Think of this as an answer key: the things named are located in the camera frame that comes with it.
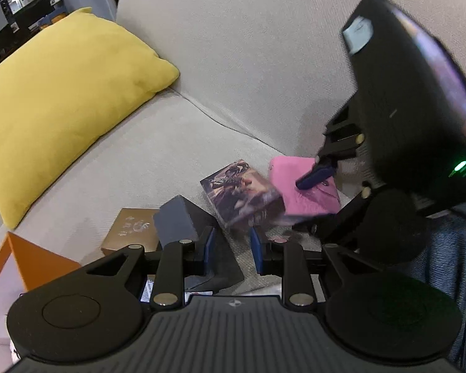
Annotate beige fabric sofa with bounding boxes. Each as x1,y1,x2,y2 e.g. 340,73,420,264
16,0,466,263

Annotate pink square pouch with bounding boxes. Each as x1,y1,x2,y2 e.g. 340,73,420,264
268,156,341,225

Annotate yellow pillow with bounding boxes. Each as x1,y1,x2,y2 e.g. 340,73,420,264
0,8,179,228

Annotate brown cardboard small box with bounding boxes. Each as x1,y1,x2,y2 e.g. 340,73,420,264
101,208,160,255

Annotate blue jeans leg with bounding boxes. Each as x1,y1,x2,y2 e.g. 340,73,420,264
402,203,466,372

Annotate orange storage box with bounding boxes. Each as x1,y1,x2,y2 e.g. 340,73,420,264
0,233,80,296

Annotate dark grey box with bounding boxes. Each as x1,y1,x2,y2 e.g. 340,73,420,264
153,196,244,293

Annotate purple illustrated card box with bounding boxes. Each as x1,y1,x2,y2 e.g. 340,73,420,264
200,159,285,230

